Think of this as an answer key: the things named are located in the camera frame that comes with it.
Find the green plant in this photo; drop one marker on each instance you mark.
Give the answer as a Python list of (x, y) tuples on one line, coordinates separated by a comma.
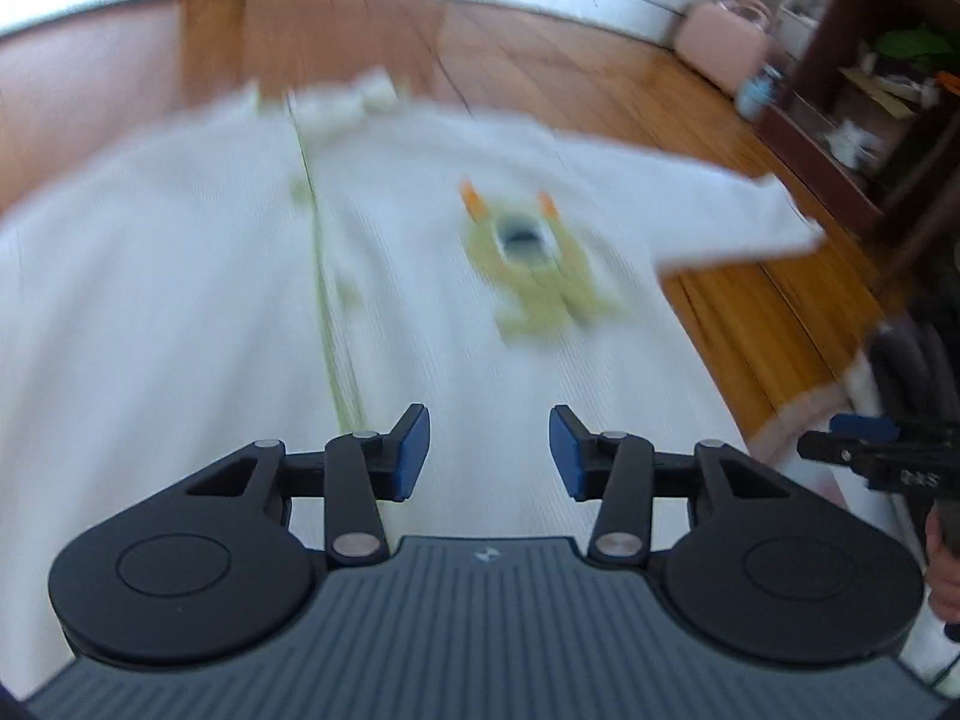
[(911, 43)]

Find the dark wooden shelf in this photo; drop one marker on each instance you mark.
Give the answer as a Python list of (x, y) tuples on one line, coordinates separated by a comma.
[(817, 172)]

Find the pink carry case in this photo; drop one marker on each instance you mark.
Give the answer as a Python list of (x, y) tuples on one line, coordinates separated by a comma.
[(720, 45)]

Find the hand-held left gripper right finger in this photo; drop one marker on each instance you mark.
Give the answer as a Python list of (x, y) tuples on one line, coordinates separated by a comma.
[(564, 454)]

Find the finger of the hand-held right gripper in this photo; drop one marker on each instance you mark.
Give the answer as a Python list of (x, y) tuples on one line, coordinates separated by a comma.
[(832, 450), (862, 427)]

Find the light blue bottle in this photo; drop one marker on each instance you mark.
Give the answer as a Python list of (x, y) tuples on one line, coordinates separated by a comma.
[(757, 94)]

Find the white cup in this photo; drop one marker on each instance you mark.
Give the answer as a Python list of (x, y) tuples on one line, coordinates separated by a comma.
[(855, 142)]

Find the white knit zip jacket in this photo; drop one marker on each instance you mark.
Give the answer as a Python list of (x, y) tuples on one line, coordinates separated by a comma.
[(187, 277)]

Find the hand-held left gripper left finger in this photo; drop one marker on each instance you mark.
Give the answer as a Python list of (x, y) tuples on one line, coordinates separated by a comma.
[(414, 457)]

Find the dark cloth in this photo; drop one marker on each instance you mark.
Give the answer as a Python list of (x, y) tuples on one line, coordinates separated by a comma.
[(919, 367)]

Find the person's right hand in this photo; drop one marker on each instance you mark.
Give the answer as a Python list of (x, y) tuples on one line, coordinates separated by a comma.
[(946, 585)]

